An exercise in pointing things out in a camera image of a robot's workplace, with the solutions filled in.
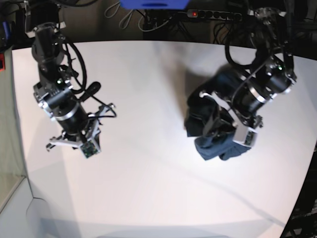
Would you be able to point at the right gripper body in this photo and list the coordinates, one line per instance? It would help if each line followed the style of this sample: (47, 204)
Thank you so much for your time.
(80, 130)

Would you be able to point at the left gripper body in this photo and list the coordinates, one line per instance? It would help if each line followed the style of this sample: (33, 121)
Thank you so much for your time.
(245, 129)

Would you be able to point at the dark blue t-shirt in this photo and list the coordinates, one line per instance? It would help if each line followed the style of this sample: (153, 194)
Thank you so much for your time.
(219, 143)

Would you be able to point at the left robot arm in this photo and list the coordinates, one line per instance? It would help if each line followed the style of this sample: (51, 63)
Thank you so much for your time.
(240, 91)

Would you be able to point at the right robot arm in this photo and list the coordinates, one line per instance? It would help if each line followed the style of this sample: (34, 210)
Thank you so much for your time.
(62, 91)

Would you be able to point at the black power strip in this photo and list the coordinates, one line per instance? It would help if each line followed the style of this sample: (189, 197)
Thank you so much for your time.
(214, 15)

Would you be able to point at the red clamp at table edge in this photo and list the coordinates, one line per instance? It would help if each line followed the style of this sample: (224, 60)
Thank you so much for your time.
(2, 62)

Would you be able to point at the blue object at left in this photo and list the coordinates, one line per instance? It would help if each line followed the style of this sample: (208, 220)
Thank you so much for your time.
(7, 30)

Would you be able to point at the blue box at top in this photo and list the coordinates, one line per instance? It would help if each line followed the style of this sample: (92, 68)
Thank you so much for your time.
(154, 4)

